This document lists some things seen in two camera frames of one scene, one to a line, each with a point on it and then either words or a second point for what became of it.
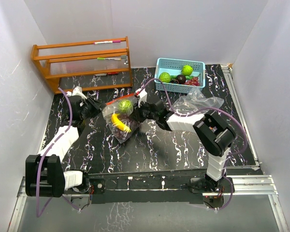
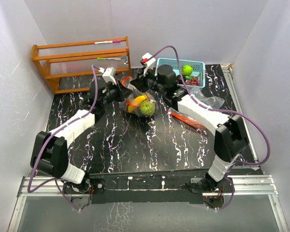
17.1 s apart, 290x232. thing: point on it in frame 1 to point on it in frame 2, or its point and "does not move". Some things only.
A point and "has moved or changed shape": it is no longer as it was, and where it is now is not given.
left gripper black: x=97 y=107 to x=123 y=93
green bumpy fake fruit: x=187 y=70 does not move
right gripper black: x=136 y=114 to x=138 y=82
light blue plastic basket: x=174 y=67 does not move
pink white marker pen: x=107 y=42 does not move
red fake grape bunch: x=194 y=81 does not move
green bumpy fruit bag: x=125 y=106 has moved or changed shape
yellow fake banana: x=119 y=123 has moved or changed shape
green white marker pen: x=108 y=58 does not move
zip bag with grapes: x=117 y=114 has moved or changed shape
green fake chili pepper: x=188 y=77 does not move
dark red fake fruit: x=181 y=79 does not move
